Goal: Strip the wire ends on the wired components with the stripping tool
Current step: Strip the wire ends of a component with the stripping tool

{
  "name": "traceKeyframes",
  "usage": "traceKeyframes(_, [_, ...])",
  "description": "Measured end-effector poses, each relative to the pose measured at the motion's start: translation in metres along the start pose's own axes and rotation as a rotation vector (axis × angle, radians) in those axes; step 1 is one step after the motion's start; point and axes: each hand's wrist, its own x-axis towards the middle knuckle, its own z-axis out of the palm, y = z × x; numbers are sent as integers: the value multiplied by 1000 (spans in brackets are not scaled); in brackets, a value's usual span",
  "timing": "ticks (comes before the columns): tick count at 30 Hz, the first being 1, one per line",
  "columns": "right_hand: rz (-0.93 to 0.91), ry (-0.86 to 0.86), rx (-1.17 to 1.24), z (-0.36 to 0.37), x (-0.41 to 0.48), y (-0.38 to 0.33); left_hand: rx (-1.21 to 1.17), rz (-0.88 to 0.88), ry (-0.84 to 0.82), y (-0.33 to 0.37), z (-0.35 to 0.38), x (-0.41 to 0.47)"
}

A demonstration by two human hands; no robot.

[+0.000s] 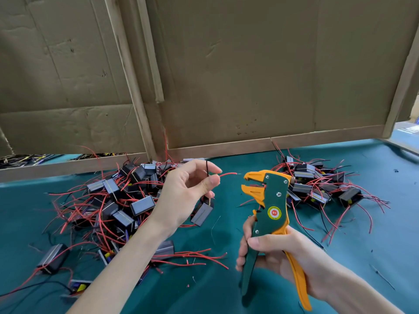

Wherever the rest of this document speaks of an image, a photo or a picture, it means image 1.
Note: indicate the person's left hand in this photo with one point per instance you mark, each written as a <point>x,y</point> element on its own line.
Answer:
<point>183,193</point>

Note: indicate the person's right hand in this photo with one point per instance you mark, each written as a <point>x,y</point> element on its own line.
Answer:
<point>298,255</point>

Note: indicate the person's left forearm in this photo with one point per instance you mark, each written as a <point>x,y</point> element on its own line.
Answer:
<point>118,271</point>

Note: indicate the person's right forearm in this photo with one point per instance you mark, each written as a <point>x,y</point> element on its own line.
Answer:
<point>357,291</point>

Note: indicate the thin wooden strip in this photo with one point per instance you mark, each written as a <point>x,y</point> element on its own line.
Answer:
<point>150,52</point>

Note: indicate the flat grey board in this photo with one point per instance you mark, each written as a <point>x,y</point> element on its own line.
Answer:
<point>402,139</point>

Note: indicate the smooth brown cardboard panel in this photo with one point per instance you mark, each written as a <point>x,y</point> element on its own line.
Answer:
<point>275,62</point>

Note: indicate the creased brown cardboard panel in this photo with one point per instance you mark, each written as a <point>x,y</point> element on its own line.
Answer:
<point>52,62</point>

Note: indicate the long wooden bottom rail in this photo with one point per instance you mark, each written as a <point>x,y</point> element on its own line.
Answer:
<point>281,142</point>

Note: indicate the short wooden bottom rail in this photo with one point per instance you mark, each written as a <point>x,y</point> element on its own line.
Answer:
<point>65,170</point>

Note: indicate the wide wooden post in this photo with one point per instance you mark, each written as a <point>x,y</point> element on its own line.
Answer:
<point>129,75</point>

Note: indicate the wooden corner post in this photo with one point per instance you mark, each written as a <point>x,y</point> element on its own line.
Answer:
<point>399,88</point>

